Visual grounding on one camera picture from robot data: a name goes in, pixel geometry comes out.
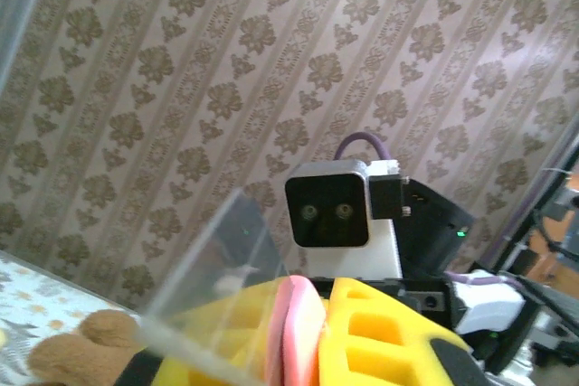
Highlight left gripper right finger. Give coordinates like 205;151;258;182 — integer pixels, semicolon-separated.
316;276;492;386

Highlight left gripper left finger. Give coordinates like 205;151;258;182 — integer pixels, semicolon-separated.
116;279;281;386

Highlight pink utility knife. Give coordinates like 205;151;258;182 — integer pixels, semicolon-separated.
138;186;329;386

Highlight brown plush toy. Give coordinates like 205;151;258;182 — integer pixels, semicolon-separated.
26;308;146;386

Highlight floral tablecloth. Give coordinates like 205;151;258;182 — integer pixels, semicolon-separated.
0;249;137;386

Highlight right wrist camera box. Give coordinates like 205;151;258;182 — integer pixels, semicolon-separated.
284;159;404;279

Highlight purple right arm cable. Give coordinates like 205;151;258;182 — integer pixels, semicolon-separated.
337;131;521;290

